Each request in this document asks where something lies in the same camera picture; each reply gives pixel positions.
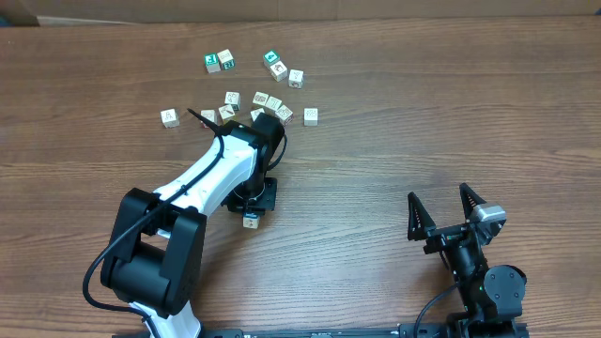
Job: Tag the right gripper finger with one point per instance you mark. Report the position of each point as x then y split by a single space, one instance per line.
420 223
470 199

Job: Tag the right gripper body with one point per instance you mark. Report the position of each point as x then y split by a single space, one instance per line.
444 238

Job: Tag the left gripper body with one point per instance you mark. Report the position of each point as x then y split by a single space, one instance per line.
256 191

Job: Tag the blue number five block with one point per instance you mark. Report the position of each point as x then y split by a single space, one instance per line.
251 221

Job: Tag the wooden block yellow side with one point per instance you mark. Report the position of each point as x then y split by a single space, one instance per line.
227 113

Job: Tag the wooden block teal side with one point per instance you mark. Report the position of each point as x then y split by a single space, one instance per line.
233 99

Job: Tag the wooden letter A block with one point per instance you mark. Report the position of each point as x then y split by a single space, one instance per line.
170 118

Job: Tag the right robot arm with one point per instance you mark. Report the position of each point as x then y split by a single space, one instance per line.
492 296

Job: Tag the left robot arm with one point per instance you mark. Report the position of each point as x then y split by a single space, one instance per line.
154 255

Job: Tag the wooden block bulb drawing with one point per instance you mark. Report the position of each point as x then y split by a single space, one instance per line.
256 113

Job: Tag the wooden block red edge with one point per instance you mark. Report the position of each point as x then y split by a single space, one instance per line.
284 114

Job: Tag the wooden block red front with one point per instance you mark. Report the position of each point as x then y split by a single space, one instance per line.
211 116

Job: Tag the plain wooden block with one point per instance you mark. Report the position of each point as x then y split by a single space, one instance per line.
272 105

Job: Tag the wooden block rightmost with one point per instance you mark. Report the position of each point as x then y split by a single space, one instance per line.
310 117

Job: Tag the wooden block brown drawing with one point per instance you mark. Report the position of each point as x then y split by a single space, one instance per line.
260 99

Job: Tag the wooden block red side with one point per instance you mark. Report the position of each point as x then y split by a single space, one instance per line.
296 78

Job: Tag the wooden block red drawing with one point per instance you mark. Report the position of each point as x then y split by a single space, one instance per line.
278 71

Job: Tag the green number four block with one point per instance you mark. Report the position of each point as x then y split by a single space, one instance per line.
271 57

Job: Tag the wooden block green side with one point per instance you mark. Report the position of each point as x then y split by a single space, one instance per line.
226 59

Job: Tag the green top wooden block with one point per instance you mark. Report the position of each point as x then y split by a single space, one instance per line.
212 63

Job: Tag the cardboard sheet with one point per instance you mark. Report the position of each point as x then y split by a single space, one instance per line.
34 12

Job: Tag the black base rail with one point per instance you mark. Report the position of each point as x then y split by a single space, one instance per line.
401 331

